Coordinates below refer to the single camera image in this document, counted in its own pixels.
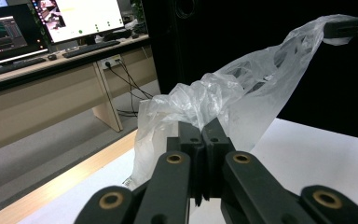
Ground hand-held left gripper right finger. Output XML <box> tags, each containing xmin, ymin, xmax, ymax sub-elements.
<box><xmin>202</xmin><ymin>117</ymin><xmax>236</xmax><ymax>200</ymax></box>

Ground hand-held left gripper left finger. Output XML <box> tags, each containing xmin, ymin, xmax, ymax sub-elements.
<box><xmin>167</xmin><ymin>120</ymin><xmax>205</xmax><ymax>206</ymax></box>

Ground clear plastic bag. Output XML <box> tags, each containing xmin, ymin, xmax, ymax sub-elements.
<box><xmin>130</xmin><ymin>13</ymin><xmax>358</xmax><ymax>190</ymax></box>

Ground black curtain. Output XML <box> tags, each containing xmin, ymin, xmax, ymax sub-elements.
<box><xmin>142</xmin><ymin>0</ymin><xmax>358</xmax><ymax>142</ymax></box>

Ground white table board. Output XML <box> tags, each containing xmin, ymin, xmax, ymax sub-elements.
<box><xmin>18</xmin><ymin>118</ymin><xmax>358</xmax><ymax>224</ymax></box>

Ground white power socket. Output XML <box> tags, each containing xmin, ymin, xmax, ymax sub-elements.
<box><xmin>101</xmin><ymin>54</ymin><xmax>123</xmax><ymax>70</ymax></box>

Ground light wooden table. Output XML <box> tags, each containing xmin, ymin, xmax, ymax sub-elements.
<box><xmin>0</xmin><ymin>130</ymin><xmax>138</xmax><ymax>224</ymax></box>

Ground black keyboard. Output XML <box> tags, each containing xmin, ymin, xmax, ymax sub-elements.
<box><xmin>62</xmin><ymin>40</ymin><xmax>121</xmax><ymax>59</ymax></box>
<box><xmin>0</xmin><ymin>57</ymin><xmax>48</xmax><ymax>79</ymax></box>

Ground green plant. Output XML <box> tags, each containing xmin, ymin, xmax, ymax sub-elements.
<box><xmin>130</xmin><ymin>0</ymin><xmax>147</xmax><ymax>23</ymax></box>

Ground beige wooden desk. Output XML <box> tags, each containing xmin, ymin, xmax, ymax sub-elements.
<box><xmin>0</xmin><ymin>34</ymin><xmax>158</xmax><ymax>157</ymax></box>

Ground monitor with white screen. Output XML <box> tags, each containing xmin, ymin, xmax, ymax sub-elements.
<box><xmin>31</xmin><ymin>0</ymin><xmax>126</xmax><ymax>45</ymax></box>

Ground monitor with dark screen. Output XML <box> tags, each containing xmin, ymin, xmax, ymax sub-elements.
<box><xmin>0</xmin><ymin>3</ymin><xmax>49</xmax><ymax>69</ymax></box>

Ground black cables under desk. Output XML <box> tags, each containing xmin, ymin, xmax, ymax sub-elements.
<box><xmin>106</xmin><ymin>59</ymin><xmax>154</xmax><ymax>118</ymax></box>

